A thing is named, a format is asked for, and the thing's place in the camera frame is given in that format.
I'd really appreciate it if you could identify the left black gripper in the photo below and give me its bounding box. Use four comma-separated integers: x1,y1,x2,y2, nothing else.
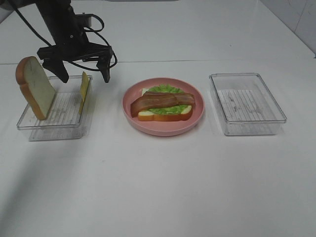
36,0,114,83

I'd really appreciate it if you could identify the short bacon strip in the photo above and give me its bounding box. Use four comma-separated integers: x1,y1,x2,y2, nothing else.
143,91,195,106

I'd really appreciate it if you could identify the green lettuce leaf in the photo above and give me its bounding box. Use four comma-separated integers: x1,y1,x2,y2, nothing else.
148,84,188,115

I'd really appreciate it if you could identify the clear plastic container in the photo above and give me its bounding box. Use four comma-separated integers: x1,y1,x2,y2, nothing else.
209,73,287,136
16,75,94,141

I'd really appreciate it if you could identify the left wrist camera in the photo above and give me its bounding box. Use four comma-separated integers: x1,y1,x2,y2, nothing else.
75,13,92,28

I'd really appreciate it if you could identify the left black cable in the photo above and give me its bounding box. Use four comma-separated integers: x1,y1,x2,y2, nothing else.
7,0,118,71

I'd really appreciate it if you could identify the yellow cheese slice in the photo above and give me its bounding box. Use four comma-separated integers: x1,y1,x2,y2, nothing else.
79,72,90,114

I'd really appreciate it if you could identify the bread slice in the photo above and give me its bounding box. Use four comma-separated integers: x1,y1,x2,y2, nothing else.
137,88,194,121
15,56,56,120

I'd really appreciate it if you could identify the long bacon strip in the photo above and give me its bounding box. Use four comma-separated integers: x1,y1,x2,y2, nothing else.
130,94,179,117

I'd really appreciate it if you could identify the left clear plastic container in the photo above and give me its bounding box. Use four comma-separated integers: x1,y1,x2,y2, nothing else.
16,75,94,141

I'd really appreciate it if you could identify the pink round plate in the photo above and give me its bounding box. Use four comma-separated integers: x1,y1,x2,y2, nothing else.
122,78,205,136

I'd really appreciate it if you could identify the right clear plastic container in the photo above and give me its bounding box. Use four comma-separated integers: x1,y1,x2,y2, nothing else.
209,73,287,136

